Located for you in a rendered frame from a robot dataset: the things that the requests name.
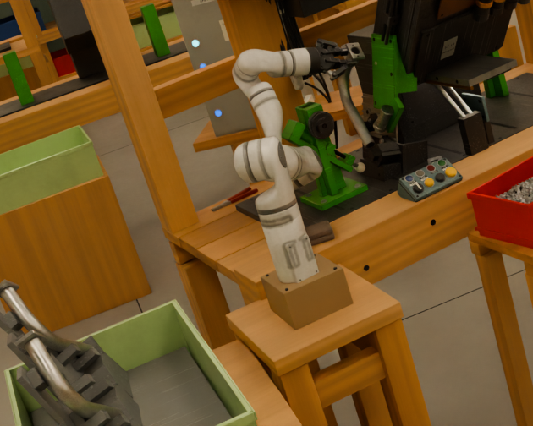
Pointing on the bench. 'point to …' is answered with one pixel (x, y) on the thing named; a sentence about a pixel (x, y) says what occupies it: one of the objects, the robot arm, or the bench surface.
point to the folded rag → (320, 232)
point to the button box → (425, 184)
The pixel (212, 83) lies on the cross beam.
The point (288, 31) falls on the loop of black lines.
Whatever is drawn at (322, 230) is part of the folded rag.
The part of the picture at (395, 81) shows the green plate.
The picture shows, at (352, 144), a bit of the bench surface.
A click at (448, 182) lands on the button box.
